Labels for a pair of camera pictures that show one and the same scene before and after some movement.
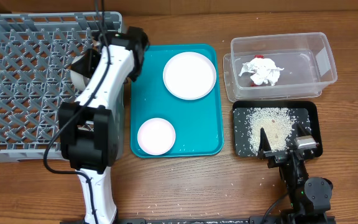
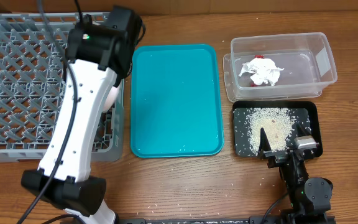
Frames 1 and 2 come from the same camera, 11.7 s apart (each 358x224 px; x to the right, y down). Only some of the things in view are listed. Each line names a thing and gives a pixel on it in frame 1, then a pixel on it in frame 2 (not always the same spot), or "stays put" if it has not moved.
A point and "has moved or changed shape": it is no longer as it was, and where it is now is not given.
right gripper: [280, 156] stays put
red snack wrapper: [252, 83] stays put
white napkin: [265, 70] stays put
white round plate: [189, 76] has moved or changed shape
